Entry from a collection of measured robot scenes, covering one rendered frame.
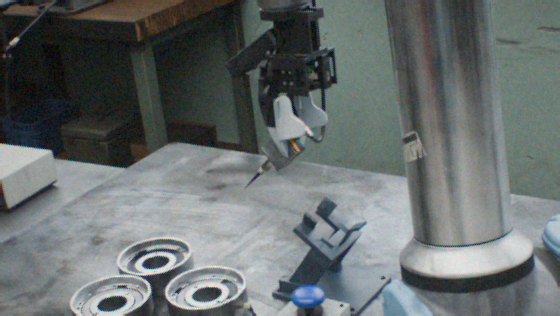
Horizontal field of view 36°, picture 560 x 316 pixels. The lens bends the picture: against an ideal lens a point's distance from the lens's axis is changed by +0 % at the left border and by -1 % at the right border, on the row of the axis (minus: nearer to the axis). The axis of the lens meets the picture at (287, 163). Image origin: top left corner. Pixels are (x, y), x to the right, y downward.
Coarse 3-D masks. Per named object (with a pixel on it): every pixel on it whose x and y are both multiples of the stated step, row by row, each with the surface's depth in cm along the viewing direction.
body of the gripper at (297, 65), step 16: (272, 16) 116; (288, 16) 115; (304, 16) 115; (320, 16) 117; (288, 32) 118; (304, 32) 116; (272, 48) 121; (288, 48) 119; (304, 48) 117; (320, 48) 121; (272, 64) 119; (288, 64) 117; (304, 64) 115; (320, 64) 119; (272, 80) 119; (288, 80) 119; (304, 80) 116; (320, 80) 120; (336, 80) 121; (304, 96) 117
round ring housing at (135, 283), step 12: (108, 276) 118; (120, 276) 118; (132, 276) 117; (84, 288) 116; (96, 288) 117; (108, 288) 117; (120, 288) 118; (132, 288) 117; (144, 288) 116; (72, 300) 113; (84, 300) 115; (96, 300) 115; (108, 300) 116; (120, 300) 116; (132, 300) 114; (144, 300) 111; (72, 312) 111; (96, 312) 112; (108, 312) 112; (120, 312) 111; (132, 312) 110; (144, 312) 111
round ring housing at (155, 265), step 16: (144, 240) 127; (160, 240) 127; (176, 240) 126; (128, 256) 125; (144, 256) 125; (160, 256) 125; (192, 256) 123; (128, 272) 118; (144, 272) 120; (160, 272) 118; (176, 272) 119; (160, 288) 118
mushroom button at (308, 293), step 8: (304, 288) 104; (312, 288) 104; (320, 288) 104; (296, 296) 102; (304, 296) 102; (312, 296) 102; (320, 296) 102; (296, 304) 102; (304, 304) 101; (312, 304) 101; (320, 304) 102
